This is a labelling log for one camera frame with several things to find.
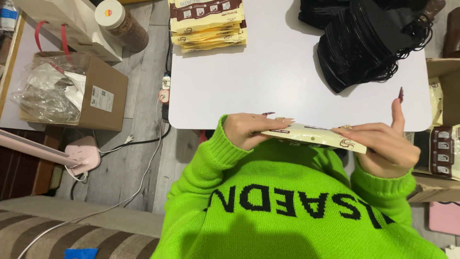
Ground person's right hand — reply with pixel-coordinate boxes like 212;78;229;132
332;86;421;179

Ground person's left hand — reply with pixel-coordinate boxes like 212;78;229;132
223;112;295;152

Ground cream mask packet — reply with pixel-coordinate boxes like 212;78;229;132
260;122;367;154

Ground green knit sweater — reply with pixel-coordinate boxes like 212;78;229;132
150;114;448;259

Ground white power strip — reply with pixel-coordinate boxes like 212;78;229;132
158;72;172;121

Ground stack of cream brown packets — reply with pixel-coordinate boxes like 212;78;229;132
168;0;248;54

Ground pile of black face masks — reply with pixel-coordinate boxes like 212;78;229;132
298;0;434;94

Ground cardboard box with plastic bags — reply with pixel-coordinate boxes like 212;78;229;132
10;51;129;132

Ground open cardboard carton with packets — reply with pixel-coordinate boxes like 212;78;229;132
405;58;460;204

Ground clear jar with white lid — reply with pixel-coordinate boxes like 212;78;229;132
94;0;150;53

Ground pink desk lamp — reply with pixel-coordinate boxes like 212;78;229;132
0;129;101;177

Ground pink flat case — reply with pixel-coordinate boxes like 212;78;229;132
428;201;460;236

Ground brown leather bag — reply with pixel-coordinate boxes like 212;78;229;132
442;6;460;59

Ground striped beige sofa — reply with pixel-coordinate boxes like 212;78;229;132
0;195;165;259

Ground blue tape piece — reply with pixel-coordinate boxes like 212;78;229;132
64;248;98;259

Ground dark wooden cabinet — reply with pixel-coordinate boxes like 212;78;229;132
0;126;66;201

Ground black cable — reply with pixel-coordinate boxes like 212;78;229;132
70;14;172;200

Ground white cable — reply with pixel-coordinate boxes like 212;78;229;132
16;94;164;259

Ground white paper bag red handles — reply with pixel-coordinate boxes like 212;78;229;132
14;0;123;64

